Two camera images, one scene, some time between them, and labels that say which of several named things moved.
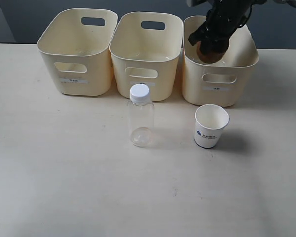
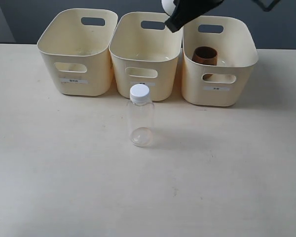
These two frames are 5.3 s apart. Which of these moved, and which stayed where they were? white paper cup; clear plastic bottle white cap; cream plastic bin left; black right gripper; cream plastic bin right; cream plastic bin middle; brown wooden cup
Moved: brown wooden cup; black right gripper; white paper cup
Stayed: cream plastic bin right; cream plastic bin left; clear plastic bottle white cap; cream plastic bin middle
